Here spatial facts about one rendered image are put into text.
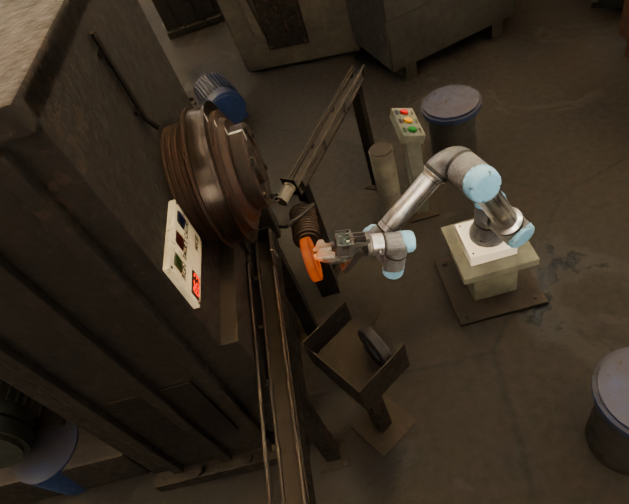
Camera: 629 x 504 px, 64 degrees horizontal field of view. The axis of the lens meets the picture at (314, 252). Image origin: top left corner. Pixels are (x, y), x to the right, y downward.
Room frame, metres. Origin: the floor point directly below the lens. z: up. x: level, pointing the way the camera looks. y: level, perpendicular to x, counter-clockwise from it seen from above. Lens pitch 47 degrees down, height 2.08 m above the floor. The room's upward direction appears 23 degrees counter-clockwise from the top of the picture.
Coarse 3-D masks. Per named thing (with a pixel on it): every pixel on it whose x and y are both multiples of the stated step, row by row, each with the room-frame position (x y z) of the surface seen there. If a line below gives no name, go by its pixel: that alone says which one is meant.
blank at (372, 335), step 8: (368, 328) 0.85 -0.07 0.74; (360, 336) 0.86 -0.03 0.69; (368, 336) 0.82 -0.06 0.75; (376, 336) 0.81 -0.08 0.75; (368, 344) 0.84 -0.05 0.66; (376, 344) 0.78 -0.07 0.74; (384, 344) 0.78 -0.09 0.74; (368, 352) 0.84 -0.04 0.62; (376, 352) 0.78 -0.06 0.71; (384, 352) 0.76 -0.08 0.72; (376, 360) 0.80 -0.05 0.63; (384, 360) 0.74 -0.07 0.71
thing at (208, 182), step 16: (192, 112) 1.41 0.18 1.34; (208, 112) 1.41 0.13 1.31; (192, 128) 1.32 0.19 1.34; (192, 144) 1.27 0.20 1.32; (208, 144) 1.25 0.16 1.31; (192, 160) 1.23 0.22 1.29; (208, 160) 1.21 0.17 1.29; (208, 176) 1.19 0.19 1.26; (208, 192) 1.17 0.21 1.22; (224, 192) 1.17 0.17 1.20; (208, 208) 1.15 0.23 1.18; (224, 208) 1.14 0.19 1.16; (224, 224) 1.14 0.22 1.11; (240, 224) 1.15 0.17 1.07; (240, 240) 1.18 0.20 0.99
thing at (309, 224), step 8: (296, 208) 1.73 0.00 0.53; (304, 208) 1.71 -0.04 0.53; (312, 208) 1.72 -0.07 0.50; (304, 216) 1.66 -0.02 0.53; (312, 216) 1.66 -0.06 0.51; (296, 224) 1.64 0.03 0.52; (304, 224) 1.60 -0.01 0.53; (312, 224) 1.60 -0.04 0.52; (296, 232) 1.59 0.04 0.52; (304, 232) 1.57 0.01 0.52; (312, 232) 1.57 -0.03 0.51; (320, 232) 1.58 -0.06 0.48; (296, 240) 1.58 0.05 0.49; (312, 240) 1.56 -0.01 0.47; (328, 264) 1.58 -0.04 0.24; (328, 272) 1.58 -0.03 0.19; (320, 280) 1.59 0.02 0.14; (328, 280) 1.59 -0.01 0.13; (336, 280) 1.61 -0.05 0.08; (320, 288) 1.59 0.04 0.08; (328, 288) 1.59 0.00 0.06; (336, 288) 1.58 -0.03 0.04
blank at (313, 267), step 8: (304, 240) 1.16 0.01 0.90; (304, 248) 1.12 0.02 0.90; (312, 248) 1.15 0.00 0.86; (304, 256) 1.10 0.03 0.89; (312, 256) 1.09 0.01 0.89; (312, 264) 1.07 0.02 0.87; (320, 264) 1.15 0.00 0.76; (312, 272) 1.06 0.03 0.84; (320, 272) 1.09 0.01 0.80; (312, 280) 1.06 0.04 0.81
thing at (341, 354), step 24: (336, 312) 0.97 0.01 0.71; (312, 336) 0.92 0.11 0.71; (336, 336) 0.95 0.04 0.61; (312, 360) 0.89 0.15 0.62; (336, 360) 0.87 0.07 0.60; (360, 360) 0.84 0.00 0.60; (408, 360) 0.76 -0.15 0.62; (360, 384) 0.76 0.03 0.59; (384, 384) 0.71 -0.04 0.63; (384, 408) 0.84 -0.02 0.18; (360, 432) 0.85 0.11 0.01; (384, 432) 0.82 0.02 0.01; (384, 456) 0.73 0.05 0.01
